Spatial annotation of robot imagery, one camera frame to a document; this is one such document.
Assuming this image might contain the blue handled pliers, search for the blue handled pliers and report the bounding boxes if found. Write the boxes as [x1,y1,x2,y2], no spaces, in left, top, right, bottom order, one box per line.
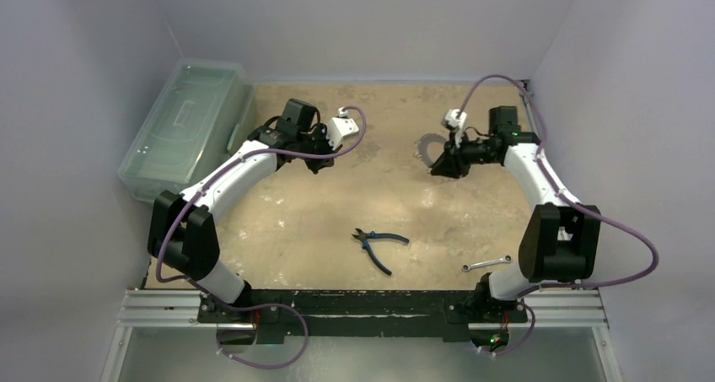
[351,229,411,277]

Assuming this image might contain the aluminium frame rail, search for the aluminium frame rail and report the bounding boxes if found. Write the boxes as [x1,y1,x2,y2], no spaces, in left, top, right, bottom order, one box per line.
[101,289,624,381]

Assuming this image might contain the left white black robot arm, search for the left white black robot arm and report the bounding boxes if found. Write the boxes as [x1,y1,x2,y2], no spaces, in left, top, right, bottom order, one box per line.
[148,99,359,322]

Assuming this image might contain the translucent green plastic box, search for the translucent green plastic box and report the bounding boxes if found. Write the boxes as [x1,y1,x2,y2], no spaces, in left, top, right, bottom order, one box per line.
[118,58,257,204]

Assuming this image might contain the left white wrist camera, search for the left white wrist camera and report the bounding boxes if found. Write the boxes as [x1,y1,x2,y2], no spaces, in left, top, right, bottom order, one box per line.
[326,107,360,151]

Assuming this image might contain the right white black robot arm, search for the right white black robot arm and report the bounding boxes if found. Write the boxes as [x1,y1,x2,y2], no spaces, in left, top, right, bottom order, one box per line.
[430,106,600,320]

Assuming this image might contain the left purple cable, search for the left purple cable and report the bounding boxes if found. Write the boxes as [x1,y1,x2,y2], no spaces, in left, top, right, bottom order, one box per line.
[155,105,368,369]

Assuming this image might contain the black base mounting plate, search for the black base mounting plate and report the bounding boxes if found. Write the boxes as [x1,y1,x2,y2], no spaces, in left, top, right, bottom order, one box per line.
[197,289,528,344]

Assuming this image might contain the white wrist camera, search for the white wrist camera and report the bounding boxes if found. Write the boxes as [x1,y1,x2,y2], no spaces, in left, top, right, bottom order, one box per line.
[441,109,467,148]
[326,107,360,151]

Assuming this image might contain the small silver wrench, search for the small silver wrench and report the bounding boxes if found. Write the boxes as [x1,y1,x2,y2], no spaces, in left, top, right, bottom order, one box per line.
[461,255,513,272]

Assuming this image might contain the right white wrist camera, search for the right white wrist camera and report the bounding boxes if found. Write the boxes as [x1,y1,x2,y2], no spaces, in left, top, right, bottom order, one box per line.
[441,109,467,148]

